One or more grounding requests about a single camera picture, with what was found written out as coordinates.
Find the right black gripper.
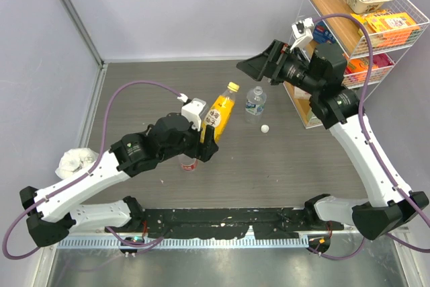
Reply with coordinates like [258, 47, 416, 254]
[237, 39, 323, 95]

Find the yellow juice bottle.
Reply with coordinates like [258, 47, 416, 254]
[200, 82, 240, 143]

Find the clear Pocari water bottle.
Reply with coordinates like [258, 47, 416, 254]
[245, 86, 267, 124]

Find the white blue bottle cap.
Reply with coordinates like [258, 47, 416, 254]
[261, 124, 269, 133]

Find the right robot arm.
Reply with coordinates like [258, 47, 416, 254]
[236, 40, 429, 240]

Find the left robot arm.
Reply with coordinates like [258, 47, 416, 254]
[19, 113, 219, 247]

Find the red cap clear bottle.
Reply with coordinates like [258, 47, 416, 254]
[179, 155, 198, 171]

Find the white pink snack bag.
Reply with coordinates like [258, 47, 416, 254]
[294, 87, 311, 100]

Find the blue snack box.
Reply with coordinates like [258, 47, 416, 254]
[312, 21, 337, 44]

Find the orange red snack pack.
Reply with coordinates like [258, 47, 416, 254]
[342, 52, 396, 83]

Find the orange yellow snack box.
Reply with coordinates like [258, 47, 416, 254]
[351, 9, 421, 48]

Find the white crumpled cloth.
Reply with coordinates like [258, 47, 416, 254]
[55, 148, 99, 179]

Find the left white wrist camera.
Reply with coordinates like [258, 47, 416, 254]
[177, 93, 208, 131]

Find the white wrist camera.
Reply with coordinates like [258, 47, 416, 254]
[177, 93, 208, 131]
[290, 17, 314, 50]

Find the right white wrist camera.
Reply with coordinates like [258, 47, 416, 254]
[290, 17, 314, 50]

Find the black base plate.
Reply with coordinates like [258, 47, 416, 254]
[104, 206, 345, 240]

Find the white wire shelf rack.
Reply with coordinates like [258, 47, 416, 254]
[284, 0, 430, 129]

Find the white slotted cable duct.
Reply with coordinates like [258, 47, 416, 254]
[57, 235, 309, 250]

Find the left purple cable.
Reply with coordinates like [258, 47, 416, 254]
[2, 80, 182, 260]

